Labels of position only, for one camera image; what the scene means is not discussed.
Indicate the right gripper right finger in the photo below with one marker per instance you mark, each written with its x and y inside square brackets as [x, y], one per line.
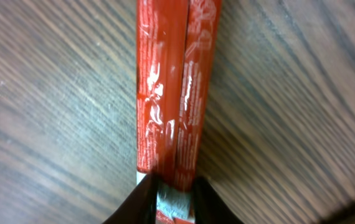
[209, 208]

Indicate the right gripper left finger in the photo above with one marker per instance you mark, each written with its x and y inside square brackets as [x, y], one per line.
[140, 206]

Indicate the red stick sachet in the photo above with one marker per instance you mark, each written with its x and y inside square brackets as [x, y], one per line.
[175, 42]

